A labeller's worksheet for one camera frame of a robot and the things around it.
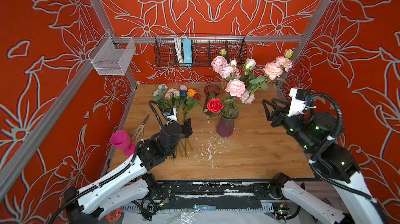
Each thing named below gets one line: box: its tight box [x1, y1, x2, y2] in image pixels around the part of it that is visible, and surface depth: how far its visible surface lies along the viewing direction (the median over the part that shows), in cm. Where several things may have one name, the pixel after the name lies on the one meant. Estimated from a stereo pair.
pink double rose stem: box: [210, 48, 241, 117], surface depth 68 cm
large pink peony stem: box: [225, 78, 246, 117], surface depth 62 cm
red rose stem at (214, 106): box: [203, 97, 224, 119], surface depth 56 cm
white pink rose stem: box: [233, 58, 257, 117], surface depth 73 cm
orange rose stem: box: [182, 88, 202, 121], surface depth 106 cm
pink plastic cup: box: [109, 130, 136, 157], surface depth 77 cm
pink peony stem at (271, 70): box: [234, 48, 295, 115], surface depth 62 cm
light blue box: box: [182, 38, 193, 67], surface depth 91 cm
